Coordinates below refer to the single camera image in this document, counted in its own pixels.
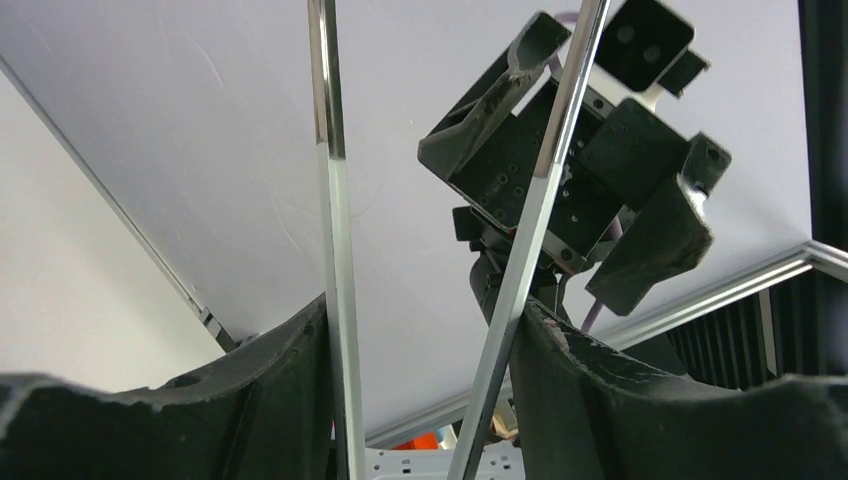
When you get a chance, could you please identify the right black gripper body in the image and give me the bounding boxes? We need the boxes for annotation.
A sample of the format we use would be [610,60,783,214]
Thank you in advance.
[447,81,690,275]

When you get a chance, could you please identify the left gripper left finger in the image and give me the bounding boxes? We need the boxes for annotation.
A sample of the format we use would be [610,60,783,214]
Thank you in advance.
[1,298,332,479]

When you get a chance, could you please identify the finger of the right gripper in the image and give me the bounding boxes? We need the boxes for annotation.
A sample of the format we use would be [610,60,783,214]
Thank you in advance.
[586,132,732,316]
[417,11,571,181]

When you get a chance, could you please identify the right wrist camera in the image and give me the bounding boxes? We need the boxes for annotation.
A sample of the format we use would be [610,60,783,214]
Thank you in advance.
[589,0,710,110]

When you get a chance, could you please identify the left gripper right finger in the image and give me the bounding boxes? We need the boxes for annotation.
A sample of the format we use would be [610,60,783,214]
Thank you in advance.
[510,301,847,479]

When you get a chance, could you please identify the steel serving tongs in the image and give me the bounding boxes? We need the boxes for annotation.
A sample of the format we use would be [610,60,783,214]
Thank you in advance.
[307,1,609,479]

